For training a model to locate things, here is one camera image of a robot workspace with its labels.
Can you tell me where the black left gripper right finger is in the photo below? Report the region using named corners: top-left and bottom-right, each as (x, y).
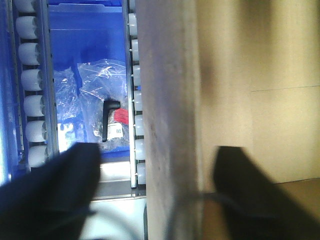
top-left (213, 146), bottom-right (320, 240)

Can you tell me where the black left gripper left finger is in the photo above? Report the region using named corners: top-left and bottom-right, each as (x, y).
top-left (0, 143), bottom-right (101, 240)

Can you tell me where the brown cardboard box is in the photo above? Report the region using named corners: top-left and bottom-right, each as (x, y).
top-left (135, 0), bottom-right (320, 240)

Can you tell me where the middle white roller track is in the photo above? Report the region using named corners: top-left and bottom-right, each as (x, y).
top-left (122, 0), bottom-right (146, 189)

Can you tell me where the white roller track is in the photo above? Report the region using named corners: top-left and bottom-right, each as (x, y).
top-left (122, 0), bottom-right (146, 189)
top-left (6, 0), bottom-right (59, 172)

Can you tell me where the clear plastic bag left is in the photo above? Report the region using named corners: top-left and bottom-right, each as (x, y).
top-left (53, 67), bottom-right (83, 123)

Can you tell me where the left white roller track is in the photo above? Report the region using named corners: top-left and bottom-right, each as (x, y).
top-left (6, 0), bottom-right (59, 172)

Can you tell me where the blue parts bin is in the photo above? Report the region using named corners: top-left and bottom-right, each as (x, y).
top-left (48, 0), bottom-right (125, 152)

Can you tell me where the clear bag with black handle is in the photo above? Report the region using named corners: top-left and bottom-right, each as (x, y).
top-left (77, 58), bottom-right (130, 152)

